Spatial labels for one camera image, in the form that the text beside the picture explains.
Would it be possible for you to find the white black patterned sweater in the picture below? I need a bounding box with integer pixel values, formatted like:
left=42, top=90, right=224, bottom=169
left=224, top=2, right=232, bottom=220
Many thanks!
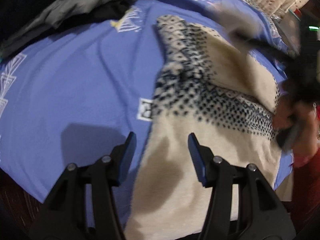
left=125, top=15, right=281, bottom=239

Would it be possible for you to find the person's right hand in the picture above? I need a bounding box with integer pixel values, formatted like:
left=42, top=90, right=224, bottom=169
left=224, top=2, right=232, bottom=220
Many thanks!
left=273, top=94, right=319, bottom=166

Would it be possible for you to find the blue patterned bed sheet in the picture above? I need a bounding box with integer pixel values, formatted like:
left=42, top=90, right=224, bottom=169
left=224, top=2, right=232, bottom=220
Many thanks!
left=0, top=0, right=293, bottom=203

